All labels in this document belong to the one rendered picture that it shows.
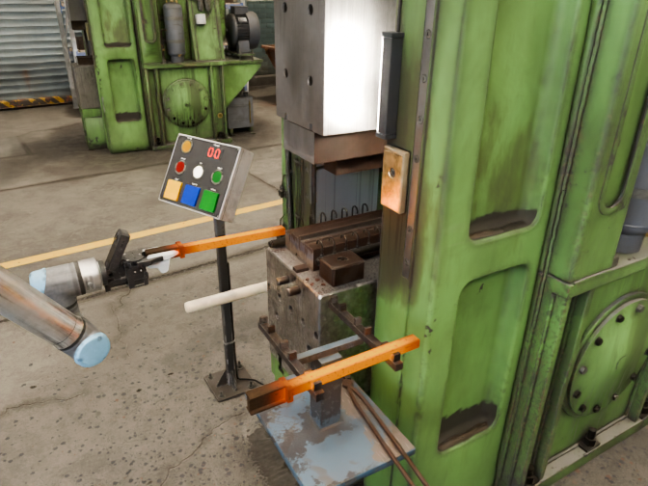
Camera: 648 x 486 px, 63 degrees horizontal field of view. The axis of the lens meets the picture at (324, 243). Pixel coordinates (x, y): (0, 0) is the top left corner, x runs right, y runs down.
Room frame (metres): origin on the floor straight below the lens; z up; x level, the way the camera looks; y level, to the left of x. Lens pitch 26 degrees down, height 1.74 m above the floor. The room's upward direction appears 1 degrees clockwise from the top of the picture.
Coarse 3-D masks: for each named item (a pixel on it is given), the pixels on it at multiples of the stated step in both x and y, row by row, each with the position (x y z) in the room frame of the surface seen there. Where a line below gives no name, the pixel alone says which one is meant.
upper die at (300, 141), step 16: (288, 128) 1.64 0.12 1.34; (304, 128) 1.56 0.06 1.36; (288, 144) 1.64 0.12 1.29; (304, 144) 1.56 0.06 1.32; (320, 144) 1.52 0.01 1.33; (336, 144) 1.54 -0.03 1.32; (352, 144) 1.57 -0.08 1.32; (368, 144) 1.60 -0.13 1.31; (384, 144) 1.63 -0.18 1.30; (320, 160) 1.52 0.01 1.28; (336, 160) 1.54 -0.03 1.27
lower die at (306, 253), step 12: (348, 216) 1.81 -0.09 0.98; (360, 216) 1.81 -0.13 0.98; (372, 216) 1.79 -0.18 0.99; (300, 228) 1.70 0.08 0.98; (312, 228) 1.68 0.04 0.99; (324, 228) 1.68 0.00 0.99; (336, 228) 1.66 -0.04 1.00; (360, 228) 1.66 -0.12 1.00; (372, 228) 1.68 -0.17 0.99; (288, 240) 1.65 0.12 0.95; (312, 240) 1.56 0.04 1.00; (324, 240) 1.57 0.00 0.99; (336, 240) 1.58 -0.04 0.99; (348, 240) 1.58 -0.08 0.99; (360, 240) 1.60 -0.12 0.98; (372, 240) 1.62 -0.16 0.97; (300, 252) 1.58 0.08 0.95; (312, 252) 1.51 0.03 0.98; (324, 252) 1.53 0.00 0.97; (336, 252) 1.55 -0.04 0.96; (312, 264) 1.51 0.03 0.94
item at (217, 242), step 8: (240, 232) 1.48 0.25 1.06; (248, 232) 1.48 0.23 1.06; (256, 232) 1.48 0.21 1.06; (264, 232) 1.49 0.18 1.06; (272, 232) 1.50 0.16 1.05; (280, 232) 1.51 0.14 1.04; (200, 240) 1.41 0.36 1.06; (208, 240) 1.41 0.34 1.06; (216, 240) 1.41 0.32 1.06; (224, 240) 1.42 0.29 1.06; (232, 240) 1.43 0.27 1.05; (240, 240) 1.45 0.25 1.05; (248, 240) 1.46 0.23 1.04; (152, 248) 1.34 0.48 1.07; (160, 248) 1.34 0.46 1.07; (168, 248) 1.34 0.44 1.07; (176, 248) 1.35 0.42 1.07; (184, 248) 1.36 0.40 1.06; (192, 248) 1.37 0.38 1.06; (200, 248) 1.38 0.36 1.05; (208, 248) 1.40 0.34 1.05; (176, 256) 1.35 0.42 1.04; (184, 256) 1.35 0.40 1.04
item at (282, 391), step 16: (368, 352) 1.00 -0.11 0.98; (384, 352) 1.01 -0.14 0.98; (400, 352) 1.03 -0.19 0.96; (320, 368) 0.94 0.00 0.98; (336, 368) 0.94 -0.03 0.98; (352, 368) 0.96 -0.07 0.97; (272, 384) 0.88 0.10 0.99; (288, 384) 0.88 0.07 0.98; (304, 384) 0.89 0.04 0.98; (256, 400) 0.84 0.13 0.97; (272, 400) 0.86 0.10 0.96; (288, 400) 0.86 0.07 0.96
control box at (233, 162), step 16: (176, 144) 2.09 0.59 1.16; (192, 144) 2.05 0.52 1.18; (208, 144) 2.01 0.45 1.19; (224, 144) 1.97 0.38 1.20; (176, 160) 2.05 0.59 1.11; (192, 160) 2.01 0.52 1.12; (208, 160) 1.97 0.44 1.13; (224, 160) 1.93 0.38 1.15; (240, 160) 1.91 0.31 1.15; (176, 176) 2.00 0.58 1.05; (192, 176) 1.97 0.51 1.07; (208, 176) 1.93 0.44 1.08; (224, 176) 1.89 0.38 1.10; (240, 176) 1.91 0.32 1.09; (160, 192) 2.01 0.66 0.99; (224, 192) 1.86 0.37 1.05; (240, 192) 1.91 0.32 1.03; (192, 208) 1.89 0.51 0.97; (224, 208) 1.83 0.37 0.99
